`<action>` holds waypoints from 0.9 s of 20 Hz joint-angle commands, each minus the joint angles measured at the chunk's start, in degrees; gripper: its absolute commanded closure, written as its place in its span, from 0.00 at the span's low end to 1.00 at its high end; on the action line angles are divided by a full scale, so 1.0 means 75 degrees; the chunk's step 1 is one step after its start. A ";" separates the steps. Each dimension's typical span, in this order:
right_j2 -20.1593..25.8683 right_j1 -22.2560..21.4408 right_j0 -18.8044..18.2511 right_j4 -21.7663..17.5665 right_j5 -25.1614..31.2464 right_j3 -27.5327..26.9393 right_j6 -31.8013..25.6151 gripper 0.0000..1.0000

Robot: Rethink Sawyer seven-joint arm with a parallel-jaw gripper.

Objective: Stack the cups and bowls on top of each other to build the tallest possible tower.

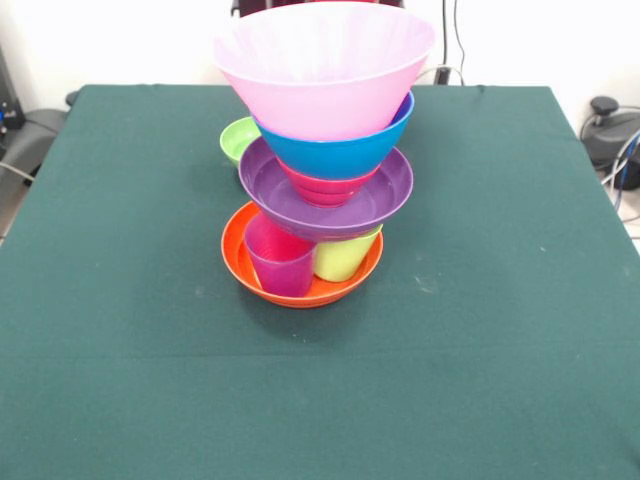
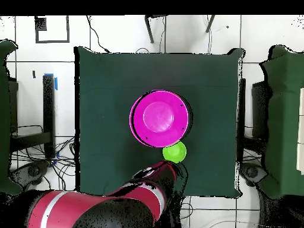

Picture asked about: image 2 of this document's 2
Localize green bowl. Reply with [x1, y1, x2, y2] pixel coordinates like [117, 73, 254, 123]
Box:
[162, 141, 187, 164]

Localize green covered side table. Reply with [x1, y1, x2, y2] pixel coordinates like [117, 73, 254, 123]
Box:
[0, 39, 23, 195]
[259, 45, 304, 200]

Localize dark green table cloth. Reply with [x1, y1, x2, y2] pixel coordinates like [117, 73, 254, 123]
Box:
[74, 46, 245, 198]

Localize white boxes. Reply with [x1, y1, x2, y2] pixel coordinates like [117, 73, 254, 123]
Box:
[296, 87, 304, 175]

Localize black metal leg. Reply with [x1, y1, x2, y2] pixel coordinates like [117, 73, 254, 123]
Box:
[205, 15, 216, 33]
[144, 15, 168, 44]

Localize tangle of cables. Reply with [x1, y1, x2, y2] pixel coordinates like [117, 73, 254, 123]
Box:
[11, 136, 77, 191]

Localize large pink bowl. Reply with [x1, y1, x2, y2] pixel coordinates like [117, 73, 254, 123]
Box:
[129, 89, 192, 148]

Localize black stand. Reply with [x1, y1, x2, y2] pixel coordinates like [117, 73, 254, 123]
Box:
[238, 78, 271, 155]
[10, 74, 58, 159]

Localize black office chair base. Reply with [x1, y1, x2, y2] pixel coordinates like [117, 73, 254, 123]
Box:
[239, 162, 269, 187]
[10, 161, 49, 188]

